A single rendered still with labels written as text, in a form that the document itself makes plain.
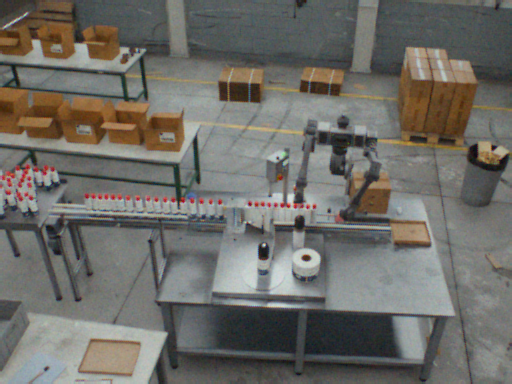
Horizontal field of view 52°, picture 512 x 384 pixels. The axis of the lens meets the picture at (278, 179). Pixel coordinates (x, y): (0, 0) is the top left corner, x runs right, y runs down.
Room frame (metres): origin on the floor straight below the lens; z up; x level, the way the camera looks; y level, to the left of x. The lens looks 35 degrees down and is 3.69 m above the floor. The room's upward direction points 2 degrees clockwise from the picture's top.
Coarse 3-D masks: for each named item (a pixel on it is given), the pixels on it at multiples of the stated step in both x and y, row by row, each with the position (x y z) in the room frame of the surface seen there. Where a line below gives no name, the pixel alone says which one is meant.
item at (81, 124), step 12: (60, 108) 4.70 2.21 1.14; (72, 108) 4.91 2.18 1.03; (84, 108) 4.90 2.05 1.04; (96, 108) 4.90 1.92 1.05; (60, 120) 4.56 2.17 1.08; (72, 120) 4.54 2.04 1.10; (84, 120) 4.89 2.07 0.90; (96, 120) 4.88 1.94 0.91; (72, 132) 4.63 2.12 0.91; (84, 132) 4.62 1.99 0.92; (96, 132) 4.64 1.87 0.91; (96, 144) 4.61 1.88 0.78
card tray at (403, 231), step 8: (392, 224) 3.41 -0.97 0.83; (400, 224) 3.41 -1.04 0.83; (408, 224) 3.41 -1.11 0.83; (416, 224) 3.41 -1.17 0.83; (424, 224) 3.42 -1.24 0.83; (392, 232) 3.30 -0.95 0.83; (400, 232) 3.31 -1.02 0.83; (408, 232) 3.31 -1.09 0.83; (416, 232) 3.31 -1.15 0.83; (424, 232) 3.31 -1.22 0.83; (400, 240) 3.17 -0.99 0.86; (408, 240) 3.17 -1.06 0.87; (416, 240) 3.20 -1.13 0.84; (424, 240) 3.20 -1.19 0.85
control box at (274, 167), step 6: (270, 156) 3.41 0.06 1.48; (282, 156) 3.41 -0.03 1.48; (288, 156) 3.44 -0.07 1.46; (270, 162) 3.35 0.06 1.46; (276, 162) 3.33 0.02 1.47; (288, 162) 3.45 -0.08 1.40; (270, 168) 3.35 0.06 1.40; (276, 168) 3.33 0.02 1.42; (282, 168) 3.38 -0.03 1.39; (288, 168) 3.45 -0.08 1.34; (270, 174) 3.35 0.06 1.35; (276, 174) 3.33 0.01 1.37; (282, 174) 3.38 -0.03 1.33; (270, 180) 3.35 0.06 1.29; (276, 180) 3.33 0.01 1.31
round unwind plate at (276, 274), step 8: (248, 264) 2.83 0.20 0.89; (256, 264) 2.83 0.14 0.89; (272, 264) 2.84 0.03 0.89; (248, 272) 2.75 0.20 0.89; (256, 272) 2.75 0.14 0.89; (272, 272) 2.75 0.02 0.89; (280, 272) 2.76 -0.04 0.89; (248, 280) 2.67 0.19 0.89; (256, 280) 2.67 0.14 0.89; (264, 280) 2.67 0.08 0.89; (272, 280) 2.67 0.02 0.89; (280, 280) 2.68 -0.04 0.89; (256, 288) 2.59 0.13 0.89; (264, 288) 2.59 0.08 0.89; (272, 288) 2.60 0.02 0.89
